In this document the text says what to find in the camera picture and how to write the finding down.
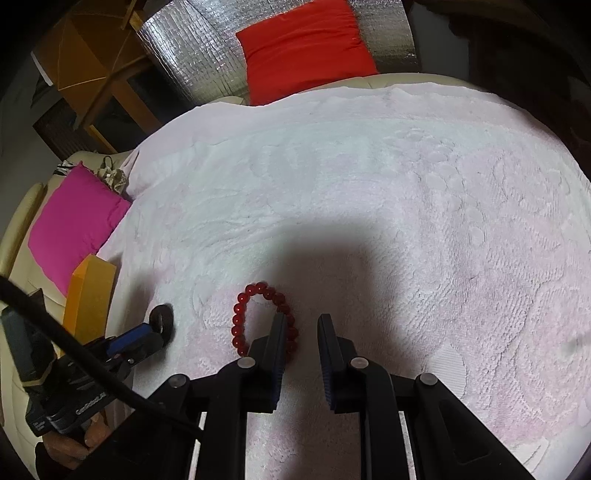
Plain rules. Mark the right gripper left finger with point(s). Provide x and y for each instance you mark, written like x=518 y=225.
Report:
x=252 y=383

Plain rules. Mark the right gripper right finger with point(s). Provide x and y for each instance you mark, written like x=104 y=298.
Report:
x=352 y=383

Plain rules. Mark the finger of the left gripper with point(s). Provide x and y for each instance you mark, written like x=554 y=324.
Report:
x=135 y=345

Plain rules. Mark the dark wooden bangle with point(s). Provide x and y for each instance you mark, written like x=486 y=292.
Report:
x=161 y=320

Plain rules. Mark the orange jewelry box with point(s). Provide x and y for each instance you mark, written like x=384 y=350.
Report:
x=88 y=299

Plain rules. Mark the left hand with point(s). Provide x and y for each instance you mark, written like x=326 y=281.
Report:
x=68 y=452

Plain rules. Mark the magenta pillow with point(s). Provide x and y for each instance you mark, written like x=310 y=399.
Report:
x=78 y=218

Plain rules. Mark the pink white blanket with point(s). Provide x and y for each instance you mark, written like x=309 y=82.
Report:
x=443 y=229

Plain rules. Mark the silver foil insulation panel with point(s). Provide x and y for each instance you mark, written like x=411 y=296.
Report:
x=194 y=42

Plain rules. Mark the red pillow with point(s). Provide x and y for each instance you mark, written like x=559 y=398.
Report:
x=312 y=45

